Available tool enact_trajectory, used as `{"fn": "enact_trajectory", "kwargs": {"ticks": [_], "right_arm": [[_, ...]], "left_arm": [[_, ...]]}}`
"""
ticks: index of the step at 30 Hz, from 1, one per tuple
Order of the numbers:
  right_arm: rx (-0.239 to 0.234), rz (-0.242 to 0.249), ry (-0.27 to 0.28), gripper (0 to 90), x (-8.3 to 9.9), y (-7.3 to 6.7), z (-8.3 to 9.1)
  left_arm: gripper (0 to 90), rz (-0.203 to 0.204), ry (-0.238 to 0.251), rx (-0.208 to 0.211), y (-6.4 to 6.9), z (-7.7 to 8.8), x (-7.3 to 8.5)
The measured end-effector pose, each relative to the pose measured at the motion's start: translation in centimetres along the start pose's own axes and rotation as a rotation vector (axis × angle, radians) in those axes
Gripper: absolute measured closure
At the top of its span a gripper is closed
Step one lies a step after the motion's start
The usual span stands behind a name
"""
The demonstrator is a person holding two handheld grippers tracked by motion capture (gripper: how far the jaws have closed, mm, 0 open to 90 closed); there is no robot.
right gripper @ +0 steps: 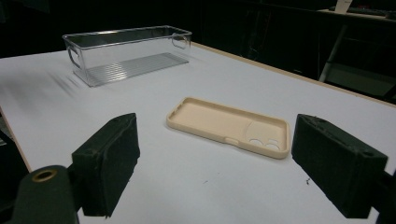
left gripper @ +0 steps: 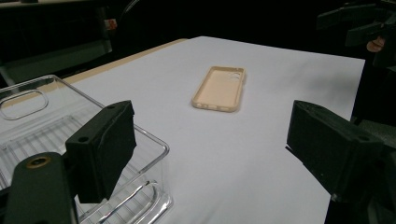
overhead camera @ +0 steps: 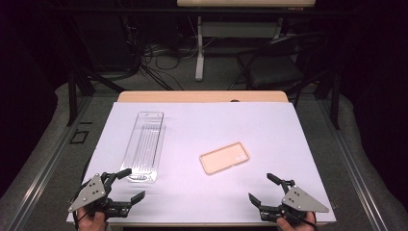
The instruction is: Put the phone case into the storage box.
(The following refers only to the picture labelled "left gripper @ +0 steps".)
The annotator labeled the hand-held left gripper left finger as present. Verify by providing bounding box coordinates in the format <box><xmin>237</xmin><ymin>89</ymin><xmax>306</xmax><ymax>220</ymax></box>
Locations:
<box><xmin>64</xmin><ymin>100</ymin><xmax>138</xmax><ymax>203</ymax></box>

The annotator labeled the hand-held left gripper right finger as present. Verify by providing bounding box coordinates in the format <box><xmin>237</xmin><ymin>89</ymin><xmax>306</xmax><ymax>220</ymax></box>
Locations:
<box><xmin>286</xmin><ymin>100</ymin><xmax>385</xmax><ymax>196</ymax></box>

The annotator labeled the clear plastic container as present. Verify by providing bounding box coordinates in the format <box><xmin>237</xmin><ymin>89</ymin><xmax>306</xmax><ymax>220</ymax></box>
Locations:
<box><xmin>0</xmin><ymin>74</ymin><xmax>174</xmax><ymax>224</ymax></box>

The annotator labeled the beige phone case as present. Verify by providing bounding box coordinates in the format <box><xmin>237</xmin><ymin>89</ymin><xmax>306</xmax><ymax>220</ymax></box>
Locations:
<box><xmin>191</xmin><ymin>65</ymin><xmax>247</xmax><ymax>113</ymax></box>

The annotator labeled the white table mat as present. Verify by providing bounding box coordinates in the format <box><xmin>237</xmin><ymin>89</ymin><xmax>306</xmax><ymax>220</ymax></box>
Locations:
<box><xmin>71</xmin><ymin>35</ymin><xmax>366</xmax><ymax>224</ymax></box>

